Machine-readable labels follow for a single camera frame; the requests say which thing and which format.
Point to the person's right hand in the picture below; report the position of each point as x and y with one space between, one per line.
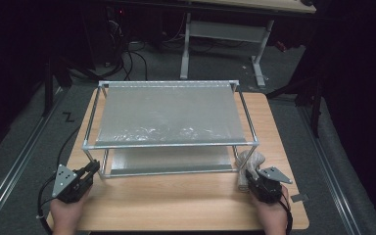
272 213

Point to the white-legged background desk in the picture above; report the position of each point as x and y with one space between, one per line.
228 31

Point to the metal rack with grey fabric shelves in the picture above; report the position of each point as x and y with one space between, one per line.
169 111

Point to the black metal stand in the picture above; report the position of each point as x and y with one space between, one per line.
315 114
48 88

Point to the metal floor rail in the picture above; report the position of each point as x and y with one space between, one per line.
329 169
23 156

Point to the person's left hand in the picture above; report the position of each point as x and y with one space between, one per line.
67 213

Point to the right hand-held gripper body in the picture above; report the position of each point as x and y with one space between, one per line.
267 189

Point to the small red object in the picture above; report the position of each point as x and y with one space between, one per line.
281 46

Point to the grey tape piece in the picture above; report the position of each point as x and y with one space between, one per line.
299 197

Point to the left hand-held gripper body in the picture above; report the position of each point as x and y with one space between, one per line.
63 179

